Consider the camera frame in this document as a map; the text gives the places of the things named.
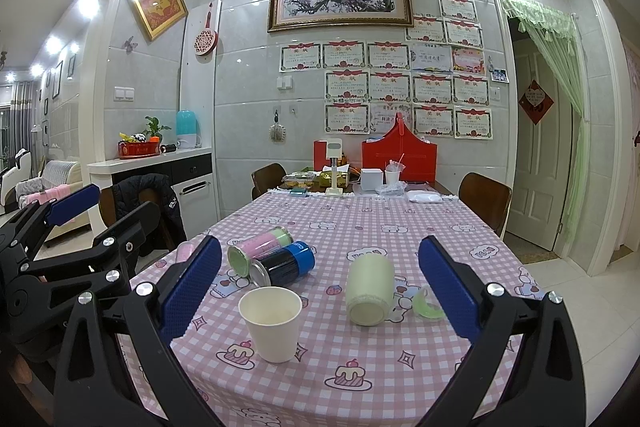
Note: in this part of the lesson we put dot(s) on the white cup with straws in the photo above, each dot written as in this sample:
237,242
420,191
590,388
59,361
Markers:
392,178

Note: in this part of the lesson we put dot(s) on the brown wooden chair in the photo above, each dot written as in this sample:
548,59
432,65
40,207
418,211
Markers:
485,202
267,179
105,207

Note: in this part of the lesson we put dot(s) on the small wall photo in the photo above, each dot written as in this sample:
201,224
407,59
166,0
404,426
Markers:
499,75

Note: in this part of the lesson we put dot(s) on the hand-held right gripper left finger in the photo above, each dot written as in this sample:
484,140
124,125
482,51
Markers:
192,292

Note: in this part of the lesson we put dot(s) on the potted green plant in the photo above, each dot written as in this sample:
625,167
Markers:
154,127

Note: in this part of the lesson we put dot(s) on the butterfly wall decoration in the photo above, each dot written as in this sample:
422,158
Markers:
130,44

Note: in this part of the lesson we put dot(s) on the dark jacket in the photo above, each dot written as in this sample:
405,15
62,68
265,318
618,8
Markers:
162,207

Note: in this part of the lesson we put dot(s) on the red diamond door decoration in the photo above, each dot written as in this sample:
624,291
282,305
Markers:
536,103

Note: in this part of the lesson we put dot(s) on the grey window curtain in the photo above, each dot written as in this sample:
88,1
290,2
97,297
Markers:
25,117

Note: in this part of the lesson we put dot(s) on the cream sofa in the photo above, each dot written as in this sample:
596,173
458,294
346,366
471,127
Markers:
65,174

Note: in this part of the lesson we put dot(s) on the group of wall certificates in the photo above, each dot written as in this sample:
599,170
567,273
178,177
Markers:
390,87

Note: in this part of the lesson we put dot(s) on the pink plastic lid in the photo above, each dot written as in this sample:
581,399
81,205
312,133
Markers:
185,251

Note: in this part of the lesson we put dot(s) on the gold framed red picture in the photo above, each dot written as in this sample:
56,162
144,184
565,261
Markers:
157,2

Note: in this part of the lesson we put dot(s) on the snack tray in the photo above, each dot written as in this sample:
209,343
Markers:
297,181

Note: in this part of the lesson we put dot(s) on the black and blue can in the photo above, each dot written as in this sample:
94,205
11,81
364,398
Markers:
285,264

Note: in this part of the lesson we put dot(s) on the teal phone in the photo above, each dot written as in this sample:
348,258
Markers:
298,192

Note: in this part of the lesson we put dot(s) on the red gift box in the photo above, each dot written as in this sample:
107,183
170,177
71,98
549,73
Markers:
400,152

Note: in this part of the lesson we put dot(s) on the red fruit tray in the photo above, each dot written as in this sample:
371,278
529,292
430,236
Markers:
139,150

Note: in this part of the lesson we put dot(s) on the green food box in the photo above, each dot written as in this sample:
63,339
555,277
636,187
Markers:
337,179

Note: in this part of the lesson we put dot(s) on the white square box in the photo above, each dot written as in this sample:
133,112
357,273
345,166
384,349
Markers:
371,181

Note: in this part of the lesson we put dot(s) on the clear plastic bag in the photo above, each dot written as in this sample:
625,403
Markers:
425,197

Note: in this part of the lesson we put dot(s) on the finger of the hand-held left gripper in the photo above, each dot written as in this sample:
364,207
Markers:
75,203
130,227

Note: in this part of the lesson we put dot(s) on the white wall switch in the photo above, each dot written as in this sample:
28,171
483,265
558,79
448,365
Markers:
495,94
124,94
284,82

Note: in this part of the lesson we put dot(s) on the pink checked tablecloth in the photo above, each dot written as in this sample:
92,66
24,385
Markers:
325,357

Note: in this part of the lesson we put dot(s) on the white panel door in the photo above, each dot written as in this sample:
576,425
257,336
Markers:
537,187

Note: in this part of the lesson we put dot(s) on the white desk stand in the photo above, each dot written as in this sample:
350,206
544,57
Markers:
334,152

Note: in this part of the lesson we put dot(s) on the pale green mug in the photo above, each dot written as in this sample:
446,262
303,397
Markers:
367,282

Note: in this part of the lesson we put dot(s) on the hanging brush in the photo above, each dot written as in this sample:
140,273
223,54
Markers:
276,132

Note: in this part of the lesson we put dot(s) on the white sideboard cabinet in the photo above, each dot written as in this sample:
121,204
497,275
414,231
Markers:
197,192

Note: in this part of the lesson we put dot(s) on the small red box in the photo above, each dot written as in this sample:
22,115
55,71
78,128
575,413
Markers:
320,154

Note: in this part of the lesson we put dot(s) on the blue and white humidifier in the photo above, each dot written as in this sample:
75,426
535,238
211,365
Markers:
186,129

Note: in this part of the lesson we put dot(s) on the green plastic lid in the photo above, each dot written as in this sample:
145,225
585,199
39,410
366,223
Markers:
420,305

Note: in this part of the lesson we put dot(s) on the pink cloth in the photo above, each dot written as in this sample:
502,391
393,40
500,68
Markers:
37,197

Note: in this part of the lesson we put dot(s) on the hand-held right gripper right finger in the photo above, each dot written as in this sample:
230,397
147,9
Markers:
450,292

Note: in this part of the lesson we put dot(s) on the round red hanging ornament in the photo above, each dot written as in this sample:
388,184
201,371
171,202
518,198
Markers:
205,39

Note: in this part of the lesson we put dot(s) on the green door curtain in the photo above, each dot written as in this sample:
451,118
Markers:
575,107

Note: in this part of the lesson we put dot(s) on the white paper cup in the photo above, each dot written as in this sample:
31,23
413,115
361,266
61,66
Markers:
270,337

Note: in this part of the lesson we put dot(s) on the pink and green can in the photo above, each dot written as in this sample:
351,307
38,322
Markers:
260,248

